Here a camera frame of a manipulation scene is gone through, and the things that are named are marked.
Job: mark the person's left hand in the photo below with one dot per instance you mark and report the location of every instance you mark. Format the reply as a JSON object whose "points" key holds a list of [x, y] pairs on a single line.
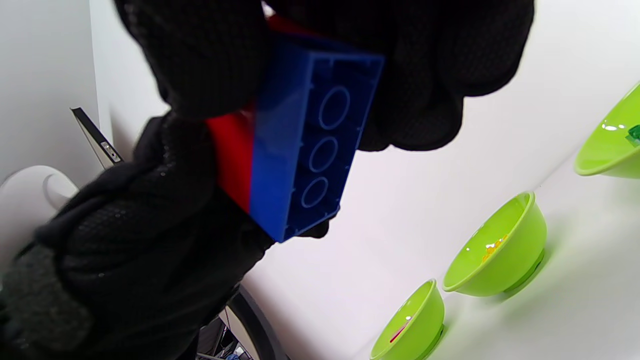
{"points": [[130, 250]]}

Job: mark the person's right hand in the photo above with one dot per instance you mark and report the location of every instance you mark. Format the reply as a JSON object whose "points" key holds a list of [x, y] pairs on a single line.
{"points": [[430, 60]]}

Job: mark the red toy building brick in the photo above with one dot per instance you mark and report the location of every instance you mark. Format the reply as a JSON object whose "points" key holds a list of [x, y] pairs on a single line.
{"points": [[234, 155]]}

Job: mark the blue toy building brick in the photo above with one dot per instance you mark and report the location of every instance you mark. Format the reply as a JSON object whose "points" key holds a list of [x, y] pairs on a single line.
{"points": [[305, 135]]}

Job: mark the white rounded device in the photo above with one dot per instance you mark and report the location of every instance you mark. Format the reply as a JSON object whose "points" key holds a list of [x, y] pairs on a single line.
{"points": [[25, 205]]}

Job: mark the thin black flat device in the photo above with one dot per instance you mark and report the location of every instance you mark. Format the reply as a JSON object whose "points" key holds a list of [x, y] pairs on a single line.
{"points": [[97, 140]]}

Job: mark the small yellow toy brick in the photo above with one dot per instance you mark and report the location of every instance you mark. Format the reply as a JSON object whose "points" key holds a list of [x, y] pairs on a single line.
{"points": [[492, 249]]}

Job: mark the green plastic bowl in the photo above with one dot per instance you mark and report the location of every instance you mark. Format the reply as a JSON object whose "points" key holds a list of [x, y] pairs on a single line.
{"points": [[412, 325], [612, 145], [500, 250]]}

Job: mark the small green toy brick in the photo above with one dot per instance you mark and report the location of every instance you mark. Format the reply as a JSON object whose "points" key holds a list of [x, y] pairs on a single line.
{"points": [[634, 133]]}

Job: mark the small red toy brick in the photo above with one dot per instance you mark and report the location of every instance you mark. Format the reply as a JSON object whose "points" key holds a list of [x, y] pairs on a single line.
{"points": [[398, 332]]}

